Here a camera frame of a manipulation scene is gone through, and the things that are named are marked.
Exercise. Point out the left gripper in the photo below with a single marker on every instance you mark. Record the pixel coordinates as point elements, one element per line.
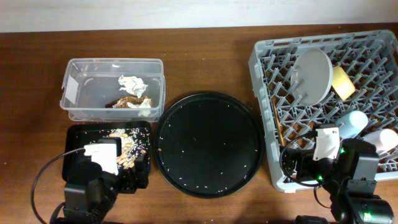
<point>130,185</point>

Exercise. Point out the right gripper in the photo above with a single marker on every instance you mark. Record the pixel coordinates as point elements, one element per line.
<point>305,156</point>

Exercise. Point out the food scraps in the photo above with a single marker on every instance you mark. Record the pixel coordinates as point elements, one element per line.
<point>135,142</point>

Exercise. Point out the wooden chopstick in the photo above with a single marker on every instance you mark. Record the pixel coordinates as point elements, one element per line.
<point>282,143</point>

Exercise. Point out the blue cup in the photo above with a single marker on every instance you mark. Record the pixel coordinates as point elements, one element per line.
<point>351,124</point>

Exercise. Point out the gold foil wrapper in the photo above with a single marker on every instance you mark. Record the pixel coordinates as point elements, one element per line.
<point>143,103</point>

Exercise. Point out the pink cup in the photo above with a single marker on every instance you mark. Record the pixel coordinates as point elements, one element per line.
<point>384,140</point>

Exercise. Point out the grey plate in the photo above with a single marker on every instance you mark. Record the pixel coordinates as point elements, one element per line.
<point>312,77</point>

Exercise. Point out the yellow bowl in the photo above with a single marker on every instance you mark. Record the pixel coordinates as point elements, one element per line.
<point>342,84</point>

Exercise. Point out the white napkin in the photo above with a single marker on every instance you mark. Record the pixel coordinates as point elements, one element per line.
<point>132,85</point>

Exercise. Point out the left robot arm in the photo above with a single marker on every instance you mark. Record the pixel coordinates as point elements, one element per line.
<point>90,192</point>

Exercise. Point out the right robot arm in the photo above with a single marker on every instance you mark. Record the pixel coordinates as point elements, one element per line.
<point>346,170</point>

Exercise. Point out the grey dishwasher rack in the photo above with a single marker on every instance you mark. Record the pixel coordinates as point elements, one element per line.
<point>369,59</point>

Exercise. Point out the black rectangular tray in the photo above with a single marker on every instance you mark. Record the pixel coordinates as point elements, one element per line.
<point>83,134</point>

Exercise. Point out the round black serving tray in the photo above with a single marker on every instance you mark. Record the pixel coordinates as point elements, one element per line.
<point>208,145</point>

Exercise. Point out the clear plastic bin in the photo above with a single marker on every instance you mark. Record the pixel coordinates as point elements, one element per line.
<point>91,86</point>

